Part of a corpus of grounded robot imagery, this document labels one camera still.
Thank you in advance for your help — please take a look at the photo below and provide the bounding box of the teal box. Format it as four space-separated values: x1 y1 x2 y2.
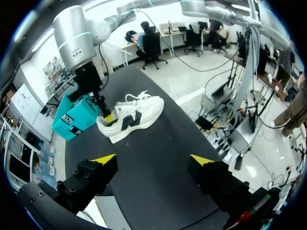
51 83 100 142

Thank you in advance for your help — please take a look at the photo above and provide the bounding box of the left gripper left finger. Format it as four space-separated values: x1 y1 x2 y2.
54 154 118 215

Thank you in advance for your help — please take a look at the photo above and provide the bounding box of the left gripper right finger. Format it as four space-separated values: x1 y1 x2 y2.
189 154 251 213

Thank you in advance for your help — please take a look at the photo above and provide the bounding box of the person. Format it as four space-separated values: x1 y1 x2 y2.
270 71 307 138
135 21 155 61
208 20 230 54

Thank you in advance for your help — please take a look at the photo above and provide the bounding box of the white shoebox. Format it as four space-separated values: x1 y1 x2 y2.
76 195 135 230

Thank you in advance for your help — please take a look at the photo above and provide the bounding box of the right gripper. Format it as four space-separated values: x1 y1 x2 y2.
67 61 118 127

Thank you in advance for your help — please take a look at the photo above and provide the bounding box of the white shoe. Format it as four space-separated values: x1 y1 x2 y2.
96 90 165 144

